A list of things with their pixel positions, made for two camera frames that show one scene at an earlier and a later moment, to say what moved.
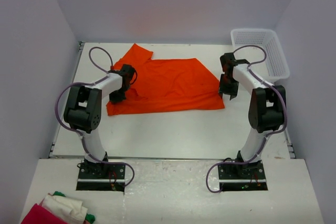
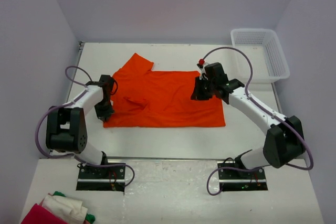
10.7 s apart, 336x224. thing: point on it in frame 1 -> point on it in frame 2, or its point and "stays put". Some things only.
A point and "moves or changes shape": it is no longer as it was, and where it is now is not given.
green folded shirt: x=90 y=217 stays put
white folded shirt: x=68 y=210 stays put
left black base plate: x=104 y=176 stays put
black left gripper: x=114 y=99 -> x=104 y=116
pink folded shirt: x=38 y=214 stays put
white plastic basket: x=274 y=66 stays put
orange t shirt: x=165 y=84 moves or changes shape
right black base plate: x=248 y=176 stays put
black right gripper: x=233 y=92 -> x=197 y=94
